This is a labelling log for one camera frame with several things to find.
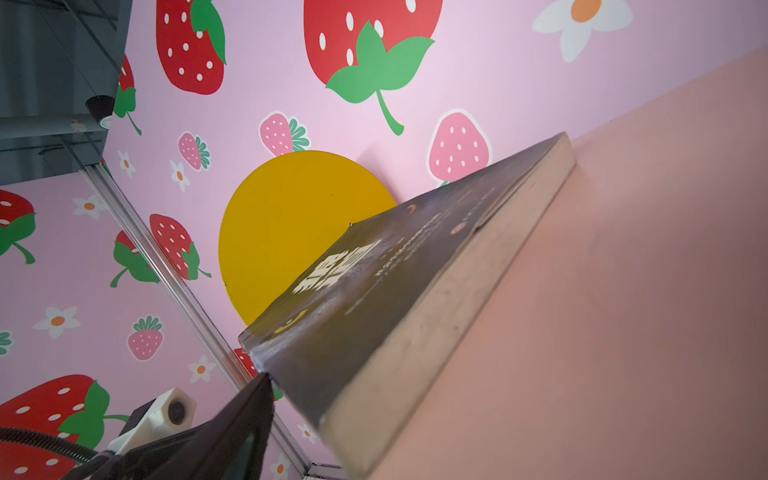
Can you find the yellow pink blue bookshelf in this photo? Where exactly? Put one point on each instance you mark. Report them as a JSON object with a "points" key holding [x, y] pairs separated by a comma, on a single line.
{"points": [[628, 340]]}

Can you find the black book white chinese title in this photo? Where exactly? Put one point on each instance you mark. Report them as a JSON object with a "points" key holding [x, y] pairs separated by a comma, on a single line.
{"points": [[358, 339]]}

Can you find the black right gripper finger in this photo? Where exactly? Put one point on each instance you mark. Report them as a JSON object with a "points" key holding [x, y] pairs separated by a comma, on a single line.
{"points": [[232, 445]]}

